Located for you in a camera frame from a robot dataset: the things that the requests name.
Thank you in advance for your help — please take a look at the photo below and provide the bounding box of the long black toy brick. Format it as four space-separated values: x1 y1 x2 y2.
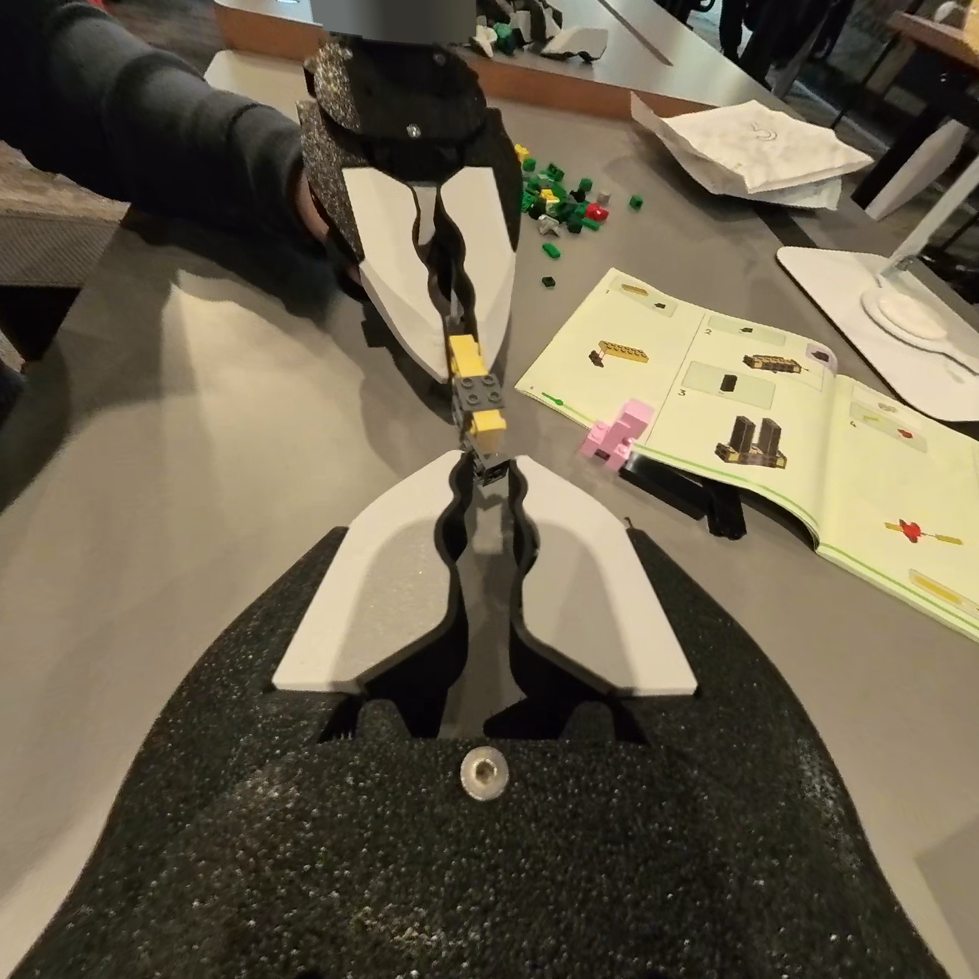
618 451 708 520

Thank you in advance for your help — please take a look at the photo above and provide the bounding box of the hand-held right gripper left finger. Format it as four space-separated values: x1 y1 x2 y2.
270 450 471 693

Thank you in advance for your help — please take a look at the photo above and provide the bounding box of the white paper bag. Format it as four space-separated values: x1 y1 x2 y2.
631 92 874 196
750 177 844 209

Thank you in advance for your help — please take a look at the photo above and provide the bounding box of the grey desk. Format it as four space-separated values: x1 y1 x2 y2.
0 49 979 965

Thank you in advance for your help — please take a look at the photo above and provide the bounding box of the person's left forearm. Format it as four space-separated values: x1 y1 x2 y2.
0 0 307 238

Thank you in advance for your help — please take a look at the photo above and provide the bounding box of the white stand base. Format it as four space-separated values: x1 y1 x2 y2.
776 153 979 422

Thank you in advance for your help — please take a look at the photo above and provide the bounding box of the tall black toy brick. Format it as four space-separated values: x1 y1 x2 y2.
705 485 746 540

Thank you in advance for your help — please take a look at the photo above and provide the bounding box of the pink toy brick figure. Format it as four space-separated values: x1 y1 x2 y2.
577 398 657 469

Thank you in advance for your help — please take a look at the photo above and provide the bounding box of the white black plastic part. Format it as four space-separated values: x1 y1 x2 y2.
539 27 610 62
508 0 563 47

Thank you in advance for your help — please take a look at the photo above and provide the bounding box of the pile of small coloured bricks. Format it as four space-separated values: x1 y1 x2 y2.
514 144 614 260

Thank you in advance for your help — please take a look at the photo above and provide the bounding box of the building instruction booklet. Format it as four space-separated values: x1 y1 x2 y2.
516 268 979 643

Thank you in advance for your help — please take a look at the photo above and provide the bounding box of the adjacent wood-edged table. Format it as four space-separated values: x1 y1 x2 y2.
213 0 774 116

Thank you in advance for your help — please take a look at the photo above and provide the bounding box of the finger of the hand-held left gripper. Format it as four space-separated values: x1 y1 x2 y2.
340 168 460 383
436 163 521 364

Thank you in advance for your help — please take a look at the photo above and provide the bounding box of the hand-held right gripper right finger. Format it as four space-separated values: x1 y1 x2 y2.
508 455 699 693

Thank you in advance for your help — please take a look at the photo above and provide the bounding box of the wooden side table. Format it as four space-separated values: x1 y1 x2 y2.
868 8 979 223

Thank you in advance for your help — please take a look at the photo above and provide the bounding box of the person's left hand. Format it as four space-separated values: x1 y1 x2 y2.
291 164 364 284

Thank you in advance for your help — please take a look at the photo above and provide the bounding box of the yellow and grey brick assembly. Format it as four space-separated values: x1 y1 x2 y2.
447 332 509 454

